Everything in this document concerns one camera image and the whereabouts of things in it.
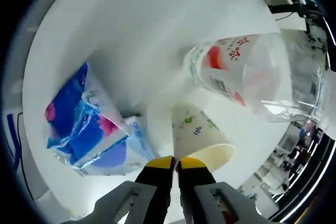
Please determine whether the white tabletop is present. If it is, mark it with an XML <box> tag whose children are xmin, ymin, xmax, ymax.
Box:
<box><xmin>22</xmin><ymin>0</ymin><xmax>292</xmax><ymax>209</ymax></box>

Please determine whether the clear plastic water bottle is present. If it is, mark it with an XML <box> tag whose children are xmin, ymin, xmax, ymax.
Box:
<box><xmin>183</xmin><ymin>33</ymin><xmax>336</xmax><ymax>133</ymax></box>

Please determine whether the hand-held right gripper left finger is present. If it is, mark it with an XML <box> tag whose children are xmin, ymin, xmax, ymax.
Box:
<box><xmin>93</xmin><ymin>156</ymin><xmax>176</xmax><ymax>224</ymax></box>

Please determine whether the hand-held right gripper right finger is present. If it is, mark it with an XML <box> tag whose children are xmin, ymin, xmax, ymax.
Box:
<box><xmin>176</xmin><ymin>157</ymin><xmax>263</xmax><ymax>224</ymax></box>

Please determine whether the blue tissue packet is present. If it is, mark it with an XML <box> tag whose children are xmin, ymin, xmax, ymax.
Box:
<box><xmin>44</xmin><ymin>62</ymin><xmax>130</xmax><ymax>169</ymax></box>

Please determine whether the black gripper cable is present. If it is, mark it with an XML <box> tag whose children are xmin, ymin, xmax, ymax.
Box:
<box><xmin>16</xmin><ymin>113</ymin><xmax>37</xmax><ymax>201</ymax></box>

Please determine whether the white paper cup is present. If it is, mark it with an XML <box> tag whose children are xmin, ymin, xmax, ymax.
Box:
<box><xmin>171</xmin><ymin>103</ymin><xmax>235</xmax><ymax>174</ymax></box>

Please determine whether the clear bag with blue pad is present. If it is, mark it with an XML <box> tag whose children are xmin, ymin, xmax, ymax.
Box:
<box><xmin>54</xmin><ymin>115</ymin><xmax>170</xmax><ymax>178</ymax></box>

